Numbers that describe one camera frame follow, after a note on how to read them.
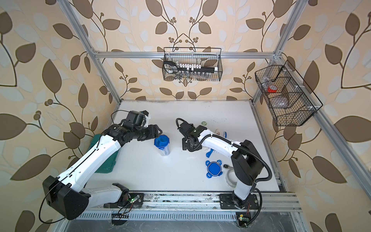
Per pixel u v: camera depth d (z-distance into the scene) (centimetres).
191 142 61
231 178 82
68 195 38
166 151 87
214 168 86
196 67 81
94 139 94
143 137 66
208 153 91
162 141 82
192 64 80
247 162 45
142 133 64
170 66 84
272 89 81
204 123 106
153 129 68
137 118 59
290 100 74
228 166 85
